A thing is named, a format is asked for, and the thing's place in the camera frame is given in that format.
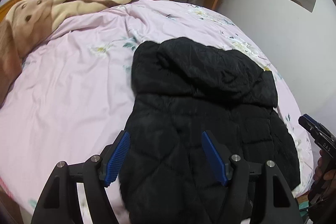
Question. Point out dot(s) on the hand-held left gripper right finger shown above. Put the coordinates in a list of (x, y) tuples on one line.
[(215, 158)]

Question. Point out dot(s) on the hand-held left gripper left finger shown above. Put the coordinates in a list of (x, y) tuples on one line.
[(116, 158)]

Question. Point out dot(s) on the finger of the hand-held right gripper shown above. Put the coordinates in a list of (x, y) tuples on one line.
[(312, 125)]

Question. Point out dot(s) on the black puffer jacket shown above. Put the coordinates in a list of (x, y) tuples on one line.
[(204, 113)]

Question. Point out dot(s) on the person's right hand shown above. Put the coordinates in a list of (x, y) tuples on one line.
[(319, 170)]

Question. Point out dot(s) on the pink floral bed cover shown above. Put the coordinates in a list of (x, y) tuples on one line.
[(78, 82)]

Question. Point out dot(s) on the brown dog print blanket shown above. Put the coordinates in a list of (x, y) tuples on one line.
[(52, 11)]

